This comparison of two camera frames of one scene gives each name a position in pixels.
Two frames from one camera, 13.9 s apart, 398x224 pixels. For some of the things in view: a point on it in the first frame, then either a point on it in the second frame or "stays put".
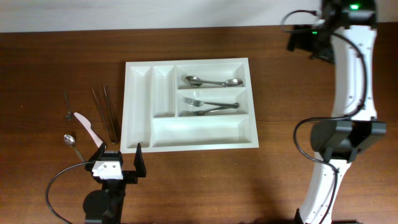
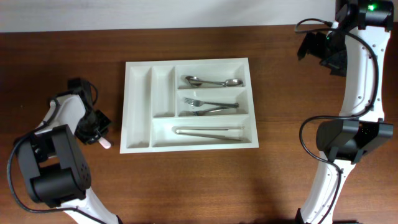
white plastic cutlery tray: [183, 105] stays put
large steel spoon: [196, 81] stays put
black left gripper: [131, 178] -> [92, 140]
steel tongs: [104, 118] -> [175, 130]
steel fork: [200, 103] stays put
